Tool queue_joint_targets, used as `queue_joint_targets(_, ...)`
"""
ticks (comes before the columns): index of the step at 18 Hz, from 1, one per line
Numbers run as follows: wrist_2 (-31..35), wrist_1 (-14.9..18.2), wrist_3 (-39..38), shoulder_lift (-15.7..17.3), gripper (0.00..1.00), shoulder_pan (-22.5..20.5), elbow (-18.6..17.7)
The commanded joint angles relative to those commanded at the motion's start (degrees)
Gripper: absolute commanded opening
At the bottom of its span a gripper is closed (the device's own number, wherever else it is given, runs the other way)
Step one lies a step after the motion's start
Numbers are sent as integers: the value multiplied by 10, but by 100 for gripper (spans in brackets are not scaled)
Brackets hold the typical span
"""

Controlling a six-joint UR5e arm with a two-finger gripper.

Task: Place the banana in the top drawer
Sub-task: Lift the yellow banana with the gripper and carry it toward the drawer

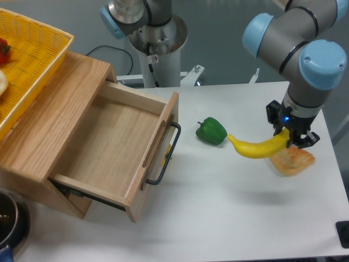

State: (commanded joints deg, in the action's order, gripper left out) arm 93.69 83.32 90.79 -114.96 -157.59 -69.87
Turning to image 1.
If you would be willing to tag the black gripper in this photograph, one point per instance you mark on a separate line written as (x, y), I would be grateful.
(282, 117)

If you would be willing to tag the yellow banana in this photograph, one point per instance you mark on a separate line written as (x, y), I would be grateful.
(263, 149)

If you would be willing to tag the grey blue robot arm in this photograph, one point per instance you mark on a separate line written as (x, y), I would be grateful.
(289, 44)

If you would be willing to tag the open wooden top drawer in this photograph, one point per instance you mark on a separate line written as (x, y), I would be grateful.
(120, 142)

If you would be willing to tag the wooden drawer cabinet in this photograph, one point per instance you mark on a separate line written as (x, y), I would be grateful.
(35, 144)

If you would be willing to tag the toast bread slice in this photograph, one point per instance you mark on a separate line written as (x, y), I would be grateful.
(291, 161)

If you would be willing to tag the green bell pepper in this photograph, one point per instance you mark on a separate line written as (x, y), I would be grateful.
(211, 131)

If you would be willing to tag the black table corner fixture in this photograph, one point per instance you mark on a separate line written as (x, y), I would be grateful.
(342, 228)

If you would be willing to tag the yellow plastic basket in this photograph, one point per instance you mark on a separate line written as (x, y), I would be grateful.
(37, 51)

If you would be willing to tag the metal pot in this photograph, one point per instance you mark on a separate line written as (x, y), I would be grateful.
(15, 225)

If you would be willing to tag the pale round food item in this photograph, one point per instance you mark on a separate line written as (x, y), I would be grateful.
(3, 82)

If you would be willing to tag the red bell pepper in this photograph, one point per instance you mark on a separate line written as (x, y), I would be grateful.
(5, 51)

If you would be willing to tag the black metal drawer handle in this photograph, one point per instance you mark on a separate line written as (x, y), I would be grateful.
(168, 156)

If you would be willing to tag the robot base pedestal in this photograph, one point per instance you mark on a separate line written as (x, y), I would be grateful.
(159, 52)

